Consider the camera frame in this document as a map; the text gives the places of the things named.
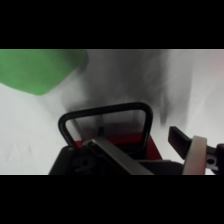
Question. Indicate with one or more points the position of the green rounded soft object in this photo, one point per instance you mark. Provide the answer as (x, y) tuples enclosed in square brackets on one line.
[(33, 70)]

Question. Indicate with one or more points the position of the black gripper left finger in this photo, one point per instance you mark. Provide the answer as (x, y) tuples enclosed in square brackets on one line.
[(100, 160)]

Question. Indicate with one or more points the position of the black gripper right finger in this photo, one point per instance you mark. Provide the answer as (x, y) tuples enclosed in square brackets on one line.
[(186, 150)]

